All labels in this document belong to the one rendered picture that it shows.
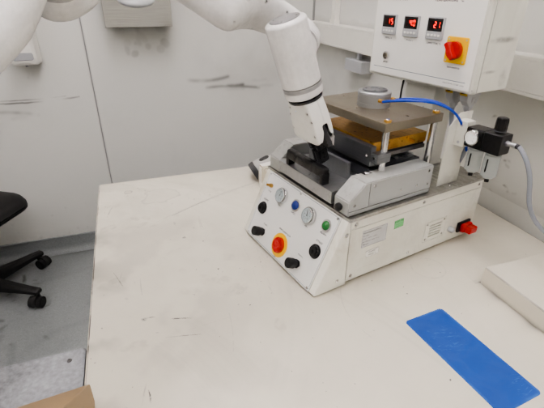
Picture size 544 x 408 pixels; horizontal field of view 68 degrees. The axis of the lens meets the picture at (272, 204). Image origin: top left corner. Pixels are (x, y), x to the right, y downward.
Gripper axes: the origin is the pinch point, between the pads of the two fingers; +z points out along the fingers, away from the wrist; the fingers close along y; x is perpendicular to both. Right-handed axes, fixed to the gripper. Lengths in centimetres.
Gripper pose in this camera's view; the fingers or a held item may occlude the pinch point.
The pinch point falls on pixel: (320, 154)
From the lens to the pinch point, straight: 97.7
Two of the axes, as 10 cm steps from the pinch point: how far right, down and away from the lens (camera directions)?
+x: 8.1, -5.2, 2.6
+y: 5.1, 4.0, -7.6
